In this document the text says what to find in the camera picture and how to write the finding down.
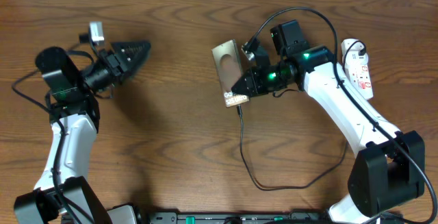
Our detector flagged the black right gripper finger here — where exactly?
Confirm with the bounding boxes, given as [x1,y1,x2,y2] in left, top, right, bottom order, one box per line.
[232,69,253,89]
[231,79,257,97]

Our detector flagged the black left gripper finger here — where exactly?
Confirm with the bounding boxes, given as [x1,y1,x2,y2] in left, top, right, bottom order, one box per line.
[111,40,151,63]
[125,51,149,79]

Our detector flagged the Samsung Galaxy smartphone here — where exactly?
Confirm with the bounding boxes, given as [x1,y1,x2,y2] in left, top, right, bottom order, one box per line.
[211,39,250,108]

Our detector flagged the black charger cable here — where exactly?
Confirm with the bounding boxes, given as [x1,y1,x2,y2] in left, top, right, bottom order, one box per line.
[236,40,368,192]

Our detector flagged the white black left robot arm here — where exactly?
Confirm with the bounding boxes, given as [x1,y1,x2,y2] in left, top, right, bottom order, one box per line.
[14,40,151,223]

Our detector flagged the white power strip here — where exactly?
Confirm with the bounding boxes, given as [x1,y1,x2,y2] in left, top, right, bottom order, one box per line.
[341,38,374,100]

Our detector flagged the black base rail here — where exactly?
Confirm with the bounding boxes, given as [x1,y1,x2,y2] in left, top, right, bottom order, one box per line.
[136,210,332,224]

